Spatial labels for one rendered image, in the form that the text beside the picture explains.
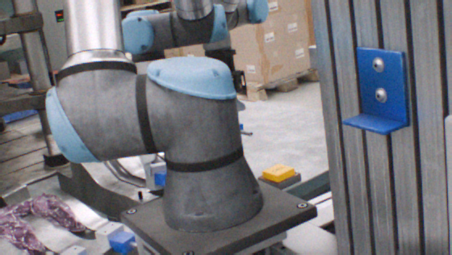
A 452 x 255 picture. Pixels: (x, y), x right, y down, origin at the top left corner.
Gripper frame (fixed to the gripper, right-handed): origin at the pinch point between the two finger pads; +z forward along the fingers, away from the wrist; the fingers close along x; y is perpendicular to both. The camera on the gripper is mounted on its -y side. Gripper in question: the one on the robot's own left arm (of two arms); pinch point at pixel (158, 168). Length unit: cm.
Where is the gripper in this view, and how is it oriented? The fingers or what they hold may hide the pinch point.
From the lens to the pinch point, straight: 144.7
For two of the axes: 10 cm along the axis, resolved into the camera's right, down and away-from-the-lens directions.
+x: 8.0, -1.6, 5.8
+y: 5.9, 0.1, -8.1
